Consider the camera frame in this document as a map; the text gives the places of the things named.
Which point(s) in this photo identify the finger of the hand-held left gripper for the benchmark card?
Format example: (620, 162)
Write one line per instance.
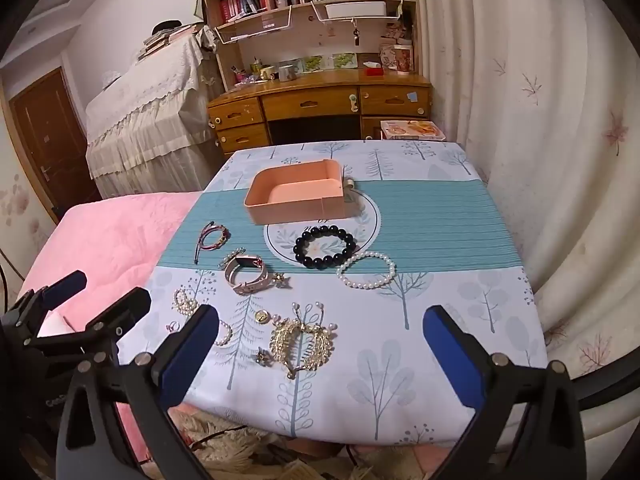
(65, 287)
(125, 310)

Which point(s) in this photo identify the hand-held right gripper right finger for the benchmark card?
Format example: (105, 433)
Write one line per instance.
(452, 360)

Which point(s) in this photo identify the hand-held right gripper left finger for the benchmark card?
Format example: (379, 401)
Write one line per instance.
(185, 360)

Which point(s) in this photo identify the pink band smart watch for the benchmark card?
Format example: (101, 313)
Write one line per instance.
(245, 287)

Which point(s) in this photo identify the gold leaf hair ornament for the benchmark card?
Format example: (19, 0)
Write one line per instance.
(282, 340)

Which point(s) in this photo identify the pink storage box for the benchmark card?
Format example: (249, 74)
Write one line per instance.
(295, 210)

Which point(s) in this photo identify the pearl hoop earring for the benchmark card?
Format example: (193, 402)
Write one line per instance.
(226, 337)

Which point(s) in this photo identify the pink blanket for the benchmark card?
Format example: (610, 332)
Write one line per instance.
(100, 240)

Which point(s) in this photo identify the dark star brooch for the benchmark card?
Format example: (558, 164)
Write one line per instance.
(263, 357)

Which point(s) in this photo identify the round gold pin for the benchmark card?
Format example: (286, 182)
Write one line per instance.
(260, 316)

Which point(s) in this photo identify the beige fluffy cloth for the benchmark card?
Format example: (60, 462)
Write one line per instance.
(230, 440)

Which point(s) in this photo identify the pearl bar hair clip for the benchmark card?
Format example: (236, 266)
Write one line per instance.
(233, 256)

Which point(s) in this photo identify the brown wooden door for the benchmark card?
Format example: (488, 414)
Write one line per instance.
(45, 125)

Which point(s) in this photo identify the lace covered piano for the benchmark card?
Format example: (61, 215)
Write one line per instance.
(145, 110)

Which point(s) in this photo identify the small white trinket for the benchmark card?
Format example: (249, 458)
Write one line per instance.
(348, 183)

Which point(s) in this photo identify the white floral curtain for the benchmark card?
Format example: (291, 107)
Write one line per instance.
(525, 110)

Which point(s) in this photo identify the wooden desk with drawers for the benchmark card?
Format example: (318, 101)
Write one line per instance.
(290, 102)

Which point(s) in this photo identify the stack of books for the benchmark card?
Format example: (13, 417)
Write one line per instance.
(165, 40)

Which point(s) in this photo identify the green hanging toy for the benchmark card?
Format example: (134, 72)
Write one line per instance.
(353, 101)

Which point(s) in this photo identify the white mug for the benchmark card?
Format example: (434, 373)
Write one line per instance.
(286, 73)

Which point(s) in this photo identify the small red box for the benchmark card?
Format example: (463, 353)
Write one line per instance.
(374, 72)

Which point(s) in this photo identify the white red patterned canister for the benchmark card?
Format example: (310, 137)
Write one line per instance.
(403, 58)

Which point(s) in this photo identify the green picture card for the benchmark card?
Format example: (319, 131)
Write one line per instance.
(312, 63)
(345, 61)

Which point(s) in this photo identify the row of red books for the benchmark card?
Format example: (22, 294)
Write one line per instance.
(242, 6)

